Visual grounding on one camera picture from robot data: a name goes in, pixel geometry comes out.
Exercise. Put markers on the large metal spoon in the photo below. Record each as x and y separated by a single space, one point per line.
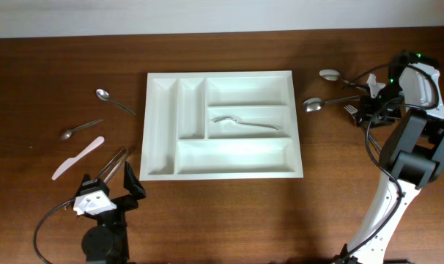
315 104
334 75

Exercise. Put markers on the metal tongs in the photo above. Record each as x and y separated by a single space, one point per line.
114 164

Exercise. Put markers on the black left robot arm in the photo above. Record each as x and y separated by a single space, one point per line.
107 241

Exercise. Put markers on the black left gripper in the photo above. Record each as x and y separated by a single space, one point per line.
131 184

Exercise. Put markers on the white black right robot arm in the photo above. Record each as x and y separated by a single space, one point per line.
412 154

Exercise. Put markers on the white plastic cutlery tray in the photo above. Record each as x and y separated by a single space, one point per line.
180 142

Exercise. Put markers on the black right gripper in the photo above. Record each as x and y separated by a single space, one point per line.
371 114

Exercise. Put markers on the pink plastic knife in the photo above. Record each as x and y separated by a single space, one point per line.
71 161

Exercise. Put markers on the small teaspoon far left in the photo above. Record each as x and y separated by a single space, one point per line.
67 133

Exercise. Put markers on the dark-handled metal fork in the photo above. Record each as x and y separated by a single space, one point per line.
352 111

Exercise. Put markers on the small teaspoon near tray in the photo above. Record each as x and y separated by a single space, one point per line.
103 95

